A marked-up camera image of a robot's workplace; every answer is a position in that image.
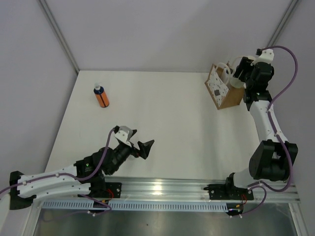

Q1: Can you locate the orange blue pump bottle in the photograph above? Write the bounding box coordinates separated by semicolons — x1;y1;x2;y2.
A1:
94;84;109;108

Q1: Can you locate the right aluminium frame post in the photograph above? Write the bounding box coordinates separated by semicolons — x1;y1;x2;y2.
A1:
266;0;302;47

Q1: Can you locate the white slotted cable duct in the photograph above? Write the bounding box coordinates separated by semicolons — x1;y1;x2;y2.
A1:
42;200;228;212

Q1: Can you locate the frosted bottle with black cap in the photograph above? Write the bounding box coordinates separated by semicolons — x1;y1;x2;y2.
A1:
229;76;245;89

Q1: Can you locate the left aluminium frame post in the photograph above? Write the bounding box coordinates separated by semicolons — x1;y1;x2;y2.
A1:
36;0;80;75

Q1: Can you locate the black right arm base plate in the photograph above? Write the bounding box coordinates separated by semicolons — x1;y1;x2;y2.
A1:
203;184;254;201

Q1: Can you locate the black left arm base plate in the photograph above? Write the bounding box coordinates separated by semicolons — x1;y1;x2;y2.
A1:
88;182;122;199

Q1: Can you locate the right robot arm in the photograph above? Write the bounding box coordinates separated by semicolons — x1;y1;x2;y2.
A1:
224;57;298;199

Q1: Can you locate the aluminium mounting rail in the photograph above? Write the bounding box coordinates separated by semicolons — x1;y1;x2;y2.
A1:
103;178;301;204

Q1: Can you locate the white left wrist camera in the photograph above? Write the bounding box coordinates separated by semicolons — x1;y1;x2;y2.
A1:
114;126;133;147

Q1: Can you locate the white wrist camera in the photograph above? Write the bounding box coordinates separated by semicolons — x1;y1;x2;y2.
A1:
114;126;133;147
251;49;274;66

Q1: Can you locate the aluminium frame post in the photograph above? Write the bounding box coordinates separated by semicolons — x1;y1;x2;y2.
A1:
266;0;302;47
36;0;80;75

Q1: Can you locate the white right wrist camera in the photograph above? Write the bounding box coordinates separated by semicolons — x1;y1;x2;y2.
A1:
251;49;274;66

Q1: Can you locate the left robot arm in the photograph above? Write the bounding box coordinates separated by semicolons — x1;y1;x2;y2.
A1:
9;126;154;210

